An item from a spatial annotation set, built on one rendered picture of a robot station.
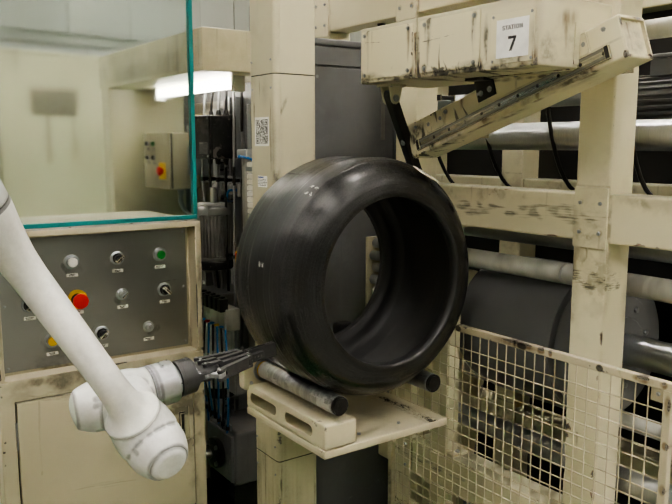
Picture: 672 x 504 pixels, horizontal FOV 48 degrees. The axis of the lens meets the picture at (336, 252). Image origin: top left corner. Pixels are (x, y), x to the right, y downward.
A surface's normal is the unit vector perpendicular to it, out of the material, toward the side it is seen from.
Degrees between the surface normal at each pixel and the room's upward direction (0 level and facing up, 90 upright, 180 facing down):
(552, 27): 90
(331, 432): 90
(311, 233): 68
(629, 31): 72
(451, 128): 90
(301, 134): 90
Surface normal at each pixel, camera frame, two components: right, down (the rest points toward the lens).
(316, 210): -0.06, -0.36
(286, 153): 0.58, 0.11
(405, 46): -0.82, 0.08
